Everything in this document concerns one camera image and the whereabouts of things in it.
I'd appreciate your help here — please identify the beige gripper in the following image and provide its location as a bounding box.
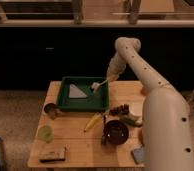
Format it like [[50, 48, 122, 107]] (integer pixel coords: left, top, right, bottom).
[[106, 53, 126, 81]]

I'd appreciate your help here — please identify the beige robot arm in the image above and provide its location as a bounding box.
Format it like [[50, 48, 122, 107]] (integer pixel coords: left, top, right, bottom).
[[107, 37, 194, 171]]

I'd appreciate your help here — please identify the orange fruit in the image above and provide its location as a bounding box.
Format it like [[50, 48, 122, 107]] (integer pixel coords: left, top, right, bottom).
[[140, 86, 147, 95]]

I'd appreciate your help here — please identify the green square tray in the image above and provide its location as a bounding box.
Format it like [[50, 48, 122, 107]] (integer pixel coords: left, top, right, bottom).
[[56, 76, 109, 112]]

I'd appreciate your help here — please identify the bunch of dark grapes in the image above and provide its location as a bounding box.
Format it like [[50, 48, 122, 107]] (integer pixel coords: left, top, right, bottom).
[[109, 104, 129, 116]]

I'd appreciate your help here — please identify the grey triangular cloth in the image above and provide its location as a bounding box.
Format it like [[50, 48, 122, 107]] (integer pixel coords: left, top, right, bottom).
[[69, 84, 87, 98]]

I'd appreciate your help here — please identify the yellow banana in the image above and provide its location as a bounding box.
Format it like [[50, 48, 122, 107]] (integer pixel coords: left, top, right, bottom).
[[84, 114, 102, 132]]

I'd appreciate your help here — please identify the green vegetable toy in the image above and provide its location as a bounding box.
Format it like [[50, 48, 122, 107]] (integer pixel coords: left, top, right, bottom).
[[120, 116, 142, 127]]

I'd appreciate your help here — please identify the black utensil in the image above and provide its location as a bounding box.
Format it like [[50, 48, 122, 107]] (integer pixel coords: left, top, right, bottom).
[[101, 115, 106, 145]]

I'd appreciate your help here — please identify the dark purple bowl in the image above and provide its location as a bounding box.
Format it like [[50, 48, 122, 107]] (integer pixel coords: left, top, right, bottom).
[[105, 120, 129, 145]]

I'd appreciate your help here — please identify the blue sponge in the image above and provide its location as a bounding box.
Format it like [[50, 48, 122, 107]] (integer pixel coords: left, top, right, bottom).
[[131, 147, 144, 164]]

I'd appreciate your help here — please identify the green plastic cup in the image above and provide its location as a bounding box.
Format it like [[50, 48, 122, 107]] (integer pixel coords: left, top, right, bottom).
[[37, 125, 53, 143]]

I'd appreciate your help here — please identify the wooden shelf rack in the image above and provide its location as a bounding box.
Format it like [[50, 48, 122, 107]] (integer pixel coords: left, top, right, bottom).
[[0, 0, 194, 28]]

